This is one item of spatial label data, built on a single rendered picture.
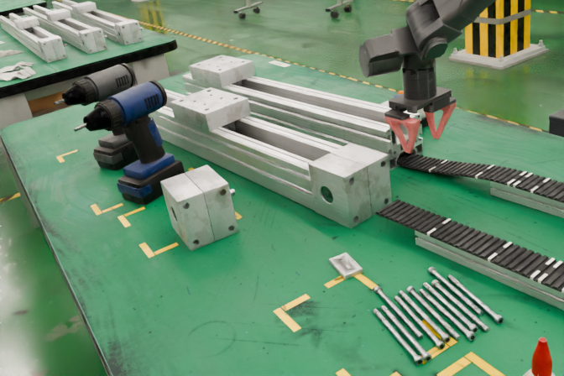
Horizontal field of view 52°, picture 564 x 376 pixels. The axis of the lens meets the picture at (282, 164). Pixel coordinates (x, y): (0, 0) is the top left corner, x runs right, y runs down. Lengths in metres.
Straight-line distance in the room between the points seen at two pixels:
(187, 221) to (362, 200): 0.29
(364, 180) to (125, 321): 0.42
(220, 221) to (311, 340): 0.31
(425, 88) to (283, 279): 0.42
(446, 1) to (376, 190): 0.32
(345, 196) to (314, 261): 0.12
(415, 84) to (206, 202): 0.41
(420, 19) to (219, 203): 0.44
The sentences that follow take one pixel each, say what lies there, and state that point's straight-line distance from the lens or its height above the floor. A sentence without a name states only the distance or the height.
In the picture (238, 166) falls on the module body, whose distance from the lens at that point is 1.18.
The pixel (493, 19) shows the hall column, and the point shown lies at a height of 0.31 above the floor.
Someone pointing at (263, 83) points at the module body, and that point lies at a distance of 1.49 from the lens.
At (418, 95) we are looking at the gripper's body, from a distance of 1.03.
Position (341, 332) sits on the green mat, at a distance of 0.76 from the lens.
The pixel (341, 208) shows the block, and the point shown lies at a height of 0.81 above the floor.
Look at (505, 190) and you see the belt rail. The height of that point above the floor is 0.79.
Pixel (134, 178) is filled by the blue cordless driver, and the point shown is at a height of 0.83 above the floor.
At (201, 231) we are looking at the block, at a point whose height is 0.81.
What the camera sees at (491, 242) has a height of 0.81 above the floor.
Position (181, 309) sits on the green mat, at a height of 0.78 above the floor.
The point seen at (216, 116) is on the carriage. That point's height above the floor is 0.89.
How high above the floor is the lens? 1.28
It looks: 25 degrees down
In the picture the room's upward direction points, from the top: 10 degrees counter-clockwise
